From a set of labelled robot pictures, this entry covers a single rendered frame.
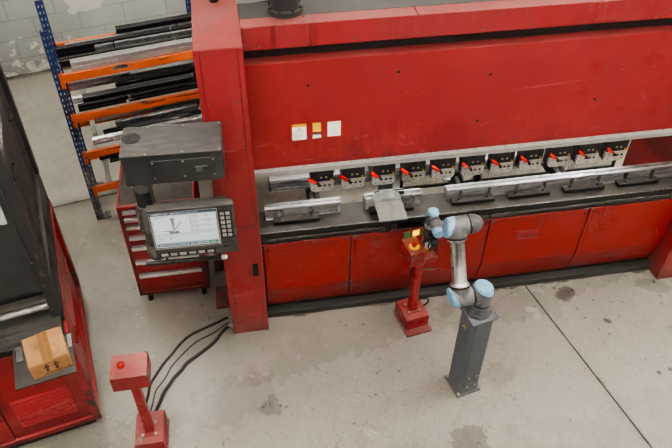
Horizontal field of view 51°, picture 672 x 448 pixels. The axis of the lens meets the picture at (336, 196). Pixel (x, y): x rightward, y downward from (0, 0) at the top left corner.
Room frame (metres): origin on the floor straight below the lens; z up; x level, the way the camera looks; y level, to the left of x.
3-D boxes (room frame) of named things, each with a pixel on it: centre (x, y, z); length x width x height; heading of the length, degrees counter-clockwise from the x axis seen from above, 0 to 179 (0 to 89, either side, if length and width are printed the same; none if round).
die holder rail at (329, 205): (3.38, 0.22, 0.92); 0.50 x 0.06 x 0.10; 100
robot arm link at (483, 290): (2.65, -0.86, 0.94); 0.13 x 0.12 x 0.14; 102
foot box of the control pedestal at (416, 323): (3.17, -0.57, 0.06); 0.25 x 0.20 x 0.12; 20
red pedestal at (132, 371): (2.23, 1.14, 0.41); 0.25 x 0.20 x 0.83; 10
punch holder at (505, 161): (3.60, -1.09, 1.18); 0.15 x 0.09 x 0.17; 100
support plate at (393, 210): (3.32, -0.35, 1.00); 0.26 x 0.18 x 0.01; 10
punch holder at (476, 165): (3.57, -0.89, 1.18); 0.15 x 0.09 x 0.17; 100
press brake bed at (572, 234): (3.54, -0.97, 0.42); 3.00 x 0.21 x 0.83; 100
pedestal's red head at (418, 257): (3.20, -0.56, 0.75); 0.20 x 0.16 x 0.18; 110
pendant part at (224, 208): (2.70, 0.77, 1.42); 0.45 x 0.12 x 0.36; 98
